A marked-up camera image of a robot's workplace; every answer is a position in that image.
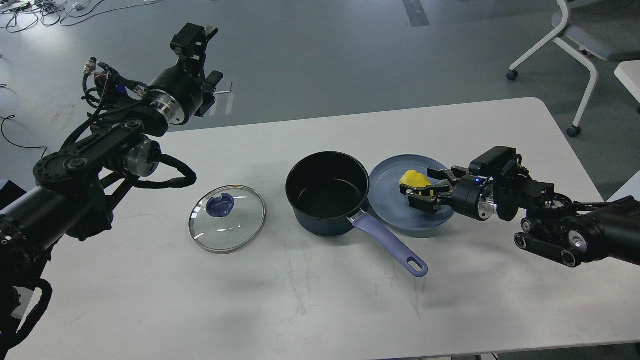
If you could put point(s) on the white table at right edge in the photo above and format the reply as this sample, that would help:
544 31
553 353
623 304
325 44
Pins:
628 73

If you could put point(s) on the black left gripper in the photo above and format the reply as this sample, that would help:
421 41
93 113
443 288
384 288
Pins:
182 91

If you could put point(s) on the blue round plate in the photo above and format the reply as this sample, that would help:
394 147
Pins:
392 208

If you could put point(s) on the dark blue saucepan purple handle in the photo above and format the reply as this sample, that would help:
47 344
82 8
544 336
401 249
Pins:
327 192

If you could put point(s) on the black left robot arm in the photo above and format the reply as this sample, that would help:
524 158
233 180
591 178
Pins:
113 151

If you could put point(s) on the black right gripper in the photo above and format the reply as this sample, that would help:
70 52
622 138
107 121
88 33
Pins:
466 194

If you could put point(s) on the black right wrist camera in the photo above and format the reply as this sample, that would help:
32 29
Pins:
496 162

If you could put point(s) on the white office chair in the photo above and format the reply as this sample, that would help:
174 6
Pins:
608 30

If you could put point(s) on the glass lid purple knob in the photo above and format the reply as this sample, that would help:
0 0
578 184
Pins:
227 219

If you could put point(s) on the black box at left edge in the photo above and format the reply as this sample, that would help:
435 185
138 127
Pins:
10 191

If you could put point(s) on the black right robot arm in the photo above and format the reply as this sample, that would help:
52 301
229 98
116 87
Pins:
554 226

